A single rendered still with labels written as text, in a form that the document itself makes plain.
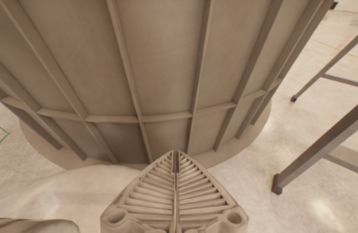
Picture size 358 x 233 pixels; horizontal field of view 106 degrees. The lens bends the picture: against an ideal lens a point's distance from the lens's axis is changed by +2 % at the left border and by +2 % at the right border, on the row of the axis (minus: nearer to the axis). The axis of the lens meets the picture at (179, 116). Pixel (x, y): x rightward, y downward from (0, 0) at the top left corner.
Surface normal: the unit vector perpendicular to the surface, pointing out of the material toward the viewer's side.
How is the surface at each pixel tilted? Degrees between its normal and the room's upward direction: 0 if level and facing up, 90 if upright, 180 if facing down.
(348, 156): 0
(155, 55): 90
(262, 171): 0
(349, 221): 0
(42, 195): 72
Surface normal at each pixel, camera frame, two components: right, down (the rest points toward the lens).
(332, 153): 0.04, -0.69
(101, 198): 0.00, 0.41
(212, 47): 0.28, 0.69
